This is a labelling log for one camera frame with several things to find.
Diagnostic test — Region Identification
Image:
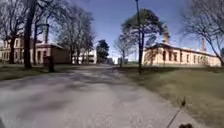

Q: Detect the dark evergreen tree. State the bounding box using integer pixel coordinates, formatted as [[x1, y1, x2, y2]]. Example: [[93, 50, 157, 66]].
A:
[[95, 39, 110, 65]]

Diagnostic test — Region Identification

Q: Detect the small bare tree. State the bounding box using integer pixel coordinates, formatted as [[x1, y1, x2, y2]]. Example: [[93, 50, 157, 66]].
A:
[[113, 34, 136, 68]]

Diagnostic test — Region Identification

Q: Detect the white building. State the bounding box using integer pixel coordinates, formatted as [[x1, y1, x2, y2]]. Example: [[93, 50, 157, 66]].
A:
[[71, 49, 98, 65]]

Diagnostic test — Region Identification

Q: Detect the tall dark pole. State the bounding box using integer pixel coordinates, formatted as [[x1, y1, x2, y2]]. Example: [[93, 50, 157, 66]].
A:
[[134, 0, 144, 76]]

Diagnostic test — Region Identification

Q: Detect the grey paved path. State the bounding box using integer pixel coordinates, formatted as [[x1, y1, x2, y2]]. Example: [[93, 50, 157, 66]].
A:
[[0, 64, 205, 128]]

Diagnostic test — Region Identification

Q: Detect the tall pine tree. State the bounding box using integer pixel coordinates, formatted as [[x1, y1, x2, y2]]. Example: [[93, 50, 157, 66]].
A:
[[120, 8, 166, 68]]

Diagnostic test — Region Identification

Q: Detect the tan brick building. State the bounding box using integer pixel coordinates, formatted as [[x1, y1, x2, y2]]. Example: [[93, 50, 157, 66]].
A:
[[0, 34, 73, 66]]

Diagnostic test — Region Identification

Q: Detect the long yellow building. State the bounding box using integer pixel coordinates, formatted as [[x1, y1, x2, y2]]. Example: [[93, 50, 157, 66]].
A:
[[141, 24, 223, 68]]

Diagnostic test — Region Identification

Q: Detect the grass lawn with bare patches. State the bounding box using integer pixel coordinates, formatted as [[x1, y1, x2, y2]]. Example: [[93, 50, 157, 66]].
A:
[[116, 63, 224, 128]]

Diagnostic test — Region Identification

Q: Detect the row of bare trees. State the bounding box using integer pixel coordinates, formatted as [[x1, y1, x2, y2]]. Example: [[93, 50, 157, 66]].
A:
[[0, 0, 98, 70]]

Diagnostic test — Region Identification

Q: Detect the shaded grass strip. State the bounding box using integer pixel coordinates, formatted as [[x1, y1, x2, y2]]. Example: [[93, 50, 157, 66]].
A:
[[0, 63, 84, 83]]

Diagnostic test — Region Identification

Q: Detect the dark post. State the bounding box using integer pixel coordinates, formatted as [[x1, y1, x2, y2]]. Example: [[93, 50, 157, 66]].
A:
[[46, 54, 56, 74]]

